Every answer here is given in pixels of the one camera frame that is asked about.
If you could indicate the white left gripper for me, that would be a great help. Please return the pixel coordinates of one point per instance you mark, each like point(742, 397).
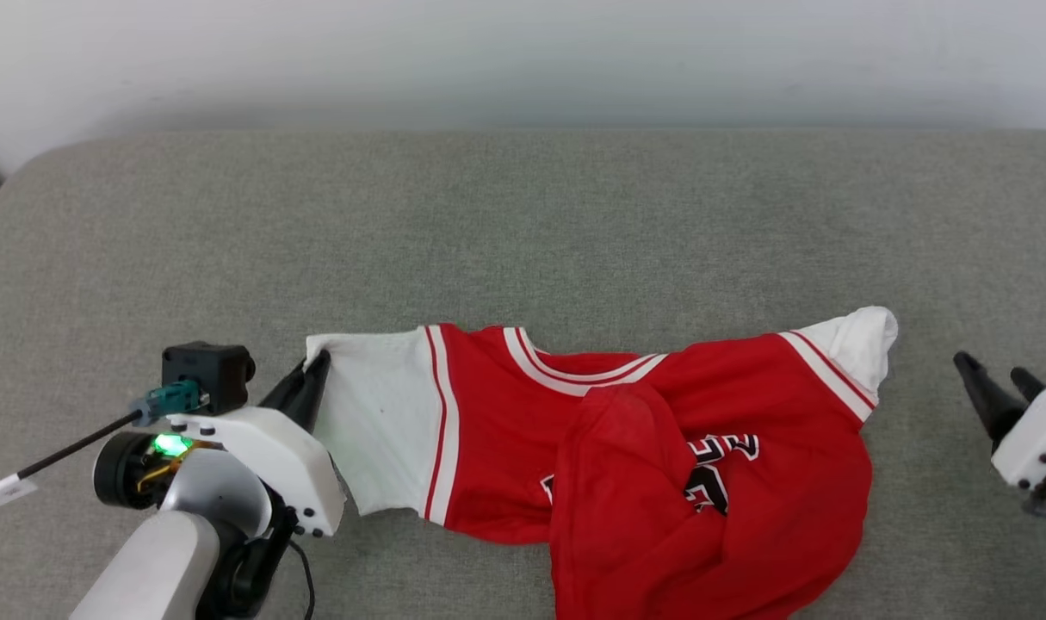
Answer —
point(281, 465)

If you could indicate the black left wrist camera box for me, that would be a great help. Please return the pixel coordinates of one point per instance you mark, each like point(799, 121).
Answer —
point(213, 370)

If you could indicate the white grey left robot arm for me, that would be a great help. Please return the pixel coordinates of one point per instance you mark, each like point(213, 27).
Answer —
point(170, 534)

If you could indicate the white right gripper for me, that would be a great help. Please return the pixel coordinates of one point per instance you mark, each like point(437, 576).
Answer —
point(1039, 439)

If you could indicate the red white basketball jersey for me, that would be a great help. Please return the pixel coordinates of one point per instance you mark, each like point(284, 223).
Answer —
point(626, 482)

